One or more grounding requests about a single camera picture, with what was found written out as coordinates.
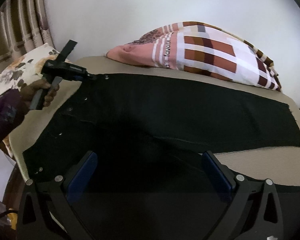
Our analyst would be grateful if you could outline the black pants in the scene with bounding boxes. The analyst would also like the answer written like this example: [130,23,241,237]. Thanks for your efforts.
[24,74,300,172]

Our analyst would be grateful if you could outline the left hand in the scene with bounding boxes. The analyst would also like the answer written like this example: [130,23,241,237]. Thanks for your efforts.
[20,79,59,113]

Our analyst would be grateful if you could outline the white floral pillow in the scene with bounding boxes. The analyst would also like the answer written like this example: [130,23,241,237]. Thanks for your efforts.
[0,43,59,96]

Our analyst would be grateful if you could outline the beige striped curtain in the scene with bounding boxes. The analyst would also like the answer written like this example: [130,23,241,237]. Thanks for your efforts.
[0,0,54,64]

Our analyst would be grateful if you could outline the beige mattress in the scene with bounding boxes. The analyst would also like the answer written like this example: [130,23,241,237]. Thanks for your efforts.
[8,56,300,186]

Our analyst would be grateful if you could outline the pink plaid pillow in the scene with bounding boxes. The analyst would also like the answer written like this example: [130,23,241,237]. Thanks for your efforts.
[106,21,281,91]

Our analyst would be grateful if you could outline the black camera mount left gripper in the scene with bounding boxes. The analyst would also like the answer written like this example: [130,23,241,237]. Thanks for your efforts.
[56,40,77,63]

